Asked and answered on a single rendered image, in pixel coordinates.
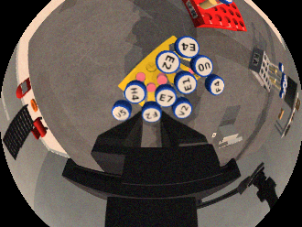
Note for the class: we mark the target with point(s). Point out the red lego plate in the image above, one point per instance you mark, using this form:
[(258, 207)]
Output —
[(206, 18)]

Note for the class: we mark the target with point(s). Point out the yellow tube rack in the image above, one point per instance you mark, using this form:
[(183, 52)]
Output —
[(148, 66)]

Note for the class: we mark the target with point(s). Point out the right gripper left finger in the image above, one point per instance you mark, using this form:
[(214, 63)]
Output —
[(124, 133)]

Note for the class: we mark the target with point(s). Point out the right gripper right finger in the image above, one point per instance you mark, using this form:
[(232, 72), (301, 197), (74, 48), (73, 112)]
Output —
[(179, 134)]

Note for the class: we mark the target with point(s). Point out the grey tube rack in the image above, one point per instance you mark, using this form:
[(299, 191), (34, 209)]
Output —
[(259, 65)]

